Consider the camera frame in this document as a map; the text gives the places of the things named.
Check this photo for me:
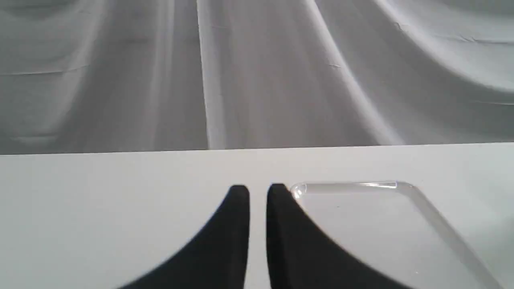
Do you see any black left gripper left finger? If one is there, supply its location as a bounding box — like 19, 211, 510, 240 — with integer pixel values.
124, 185, 250, 289

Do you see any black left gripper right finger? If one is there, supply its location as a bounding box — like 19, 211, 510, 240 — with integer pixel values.
266, 183, 406, 289

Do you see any white plastic tray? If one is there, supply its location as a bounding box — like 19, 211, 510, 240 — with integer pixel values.
291, 181, 510, 289

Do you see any grey backdrop cloth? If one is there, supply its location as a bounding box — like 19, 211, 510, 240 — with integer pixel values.
0, 0, 513, 155

